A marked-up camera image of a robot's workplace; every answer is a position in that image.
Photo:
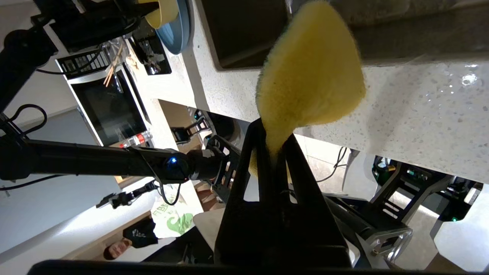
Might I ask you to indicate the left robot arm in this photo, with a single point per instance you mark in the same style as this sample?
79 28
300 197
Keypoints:
76 160

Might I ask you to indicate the yellow sponge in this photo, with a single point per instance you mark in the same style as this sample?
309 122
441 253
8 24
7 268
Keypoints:
309 68

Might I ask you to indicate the bottle with red cap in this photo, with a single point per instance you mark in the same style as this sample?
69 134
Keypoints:
137 139

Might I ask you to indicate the yellow bowl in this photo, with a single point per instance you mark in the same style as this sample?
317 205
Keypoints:
164 13

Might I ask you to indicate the dark sink basin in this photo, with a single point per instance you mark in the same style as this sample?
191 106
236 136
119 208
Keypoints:
244 30

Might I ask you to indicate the white bag with green print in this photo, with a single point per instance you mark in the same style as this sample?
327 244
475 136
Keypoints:
174 217

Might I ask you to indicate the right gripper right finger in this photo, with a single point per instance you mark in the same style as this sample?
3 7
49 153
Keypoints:
315 236

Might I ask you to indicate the black and silver metal frame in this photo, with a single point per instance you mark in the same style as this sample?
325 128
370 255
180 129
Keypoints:
370 229

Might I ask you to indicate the black dish rack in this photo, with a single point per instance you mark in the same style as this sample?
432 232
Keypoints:
153 57

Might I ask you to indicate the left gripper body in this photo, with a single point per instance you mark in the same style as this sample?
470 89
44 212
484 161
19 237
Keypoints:
225 168

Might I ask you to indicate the blue plate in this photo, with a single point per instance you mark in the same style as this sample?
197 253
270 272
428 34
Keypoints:
177 34

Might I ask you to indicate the silver microwave oven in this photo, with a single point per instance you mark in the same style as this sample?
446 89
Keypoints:
110 107

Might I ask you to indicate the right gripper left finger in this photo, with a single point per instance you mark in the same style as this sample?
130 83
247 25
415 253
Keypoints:
237 236

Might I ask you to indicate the person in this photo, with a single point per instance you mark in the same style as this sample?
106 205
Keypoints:
133 238

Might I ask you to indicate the black robot gear with lights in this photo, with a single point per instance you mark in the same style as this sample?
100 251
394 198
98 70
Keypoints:
420 183

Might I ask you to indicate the wooden chopsticks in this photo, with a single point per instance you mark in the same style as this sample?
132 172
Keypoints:
110 70

